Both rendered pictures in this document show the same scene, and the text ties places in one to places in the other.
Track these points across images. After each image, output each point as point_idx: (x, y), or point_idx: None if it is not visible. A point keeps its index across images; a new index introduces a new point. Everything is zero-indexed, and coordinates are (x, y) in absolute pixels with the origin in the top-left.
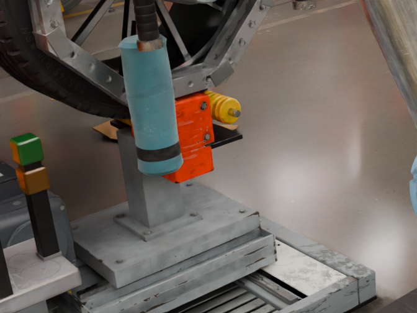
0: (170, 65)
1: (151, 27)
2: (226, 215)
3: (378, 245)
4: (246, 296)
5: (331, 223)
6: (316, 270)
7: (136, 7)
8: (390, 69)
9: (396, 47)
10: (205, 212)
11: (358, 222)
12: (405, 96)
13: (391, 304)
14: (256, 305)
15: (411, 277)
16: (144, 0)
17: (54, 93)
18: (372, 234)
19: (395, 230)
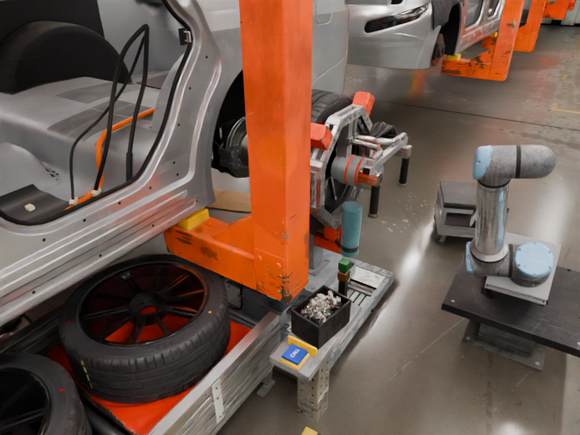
0: (330, 203)
1: (377, 209)
2: (337, 258)
3: (377, 257)
4: (349, 291)
5: None
6: (371, 275)
7: (374, 203)
8: (480, 230)
9: (490, 226)
10: (328, 258)
11: (362, 246)
12: (482, 237)
13: (446, 296)
14: (356, 294)
15: (399, 271)
16: (377, 200)
17: None
18: (371, 252)
19: (379, 249)
